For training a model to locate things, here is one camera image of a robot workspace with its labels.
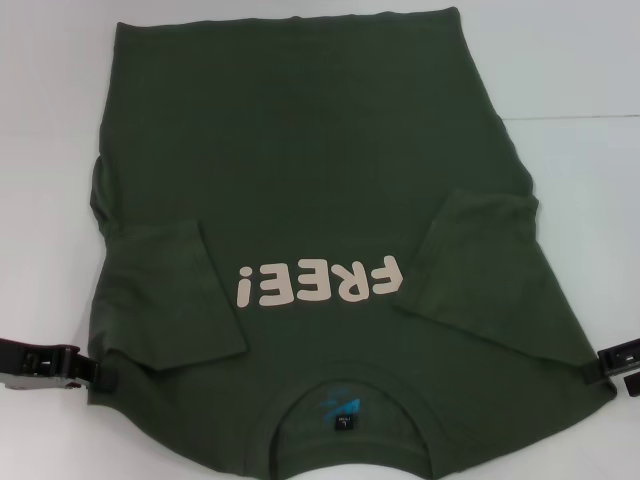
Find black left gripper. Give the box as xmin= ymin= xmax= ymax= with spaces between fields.
xmin=0 ymin=337 xmax=119 ymax=397

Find dark green FREE t-shirt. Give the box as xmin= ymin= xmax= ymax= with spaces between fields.
xmin=82 ymin=4 xmax=619 ymax=480

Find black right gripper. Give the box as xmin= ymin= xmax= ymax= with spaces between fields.
xmin=584 ymin=338 xmax=640 ymax=397

